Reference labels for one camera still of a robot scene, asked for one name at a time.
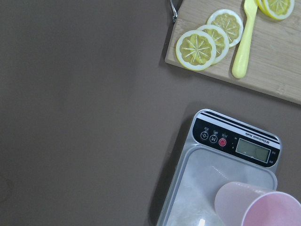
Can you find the pink plastic cup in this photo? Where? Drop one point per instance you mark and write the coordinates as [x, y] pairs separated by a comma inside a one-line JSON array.
[[240, 204]]

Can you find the digital kitchen scale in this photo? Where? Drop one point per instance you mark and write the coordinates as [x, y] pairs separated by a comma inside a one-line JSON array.
[[218, 150]]

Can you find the lemon slice top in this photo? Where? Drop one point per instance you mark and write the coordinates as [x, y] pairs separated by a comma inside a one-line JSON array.
[[195, 50]]

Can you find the yellow plastic knife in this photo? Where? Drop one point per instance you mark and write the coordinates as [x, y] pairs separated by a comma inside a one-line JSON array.
[[240, 64]]

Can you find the lemon slice middle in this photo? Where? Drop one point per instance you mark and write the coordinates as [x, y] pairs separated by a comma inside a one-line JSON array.
[[220, 38]]

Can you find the lemon slice lower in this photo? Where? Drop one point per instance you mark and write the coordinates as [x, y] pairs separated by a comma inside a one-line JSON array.
[[230, 22]]

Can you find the lemon slice under pair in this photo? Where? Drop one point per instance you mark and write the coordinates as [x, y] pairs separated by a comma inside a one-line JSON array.
[[260, 5]]

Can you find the lemon slice front pair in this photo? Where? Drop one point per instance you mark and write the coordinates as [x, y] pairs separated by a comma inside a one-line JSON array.
[[278, 9]]

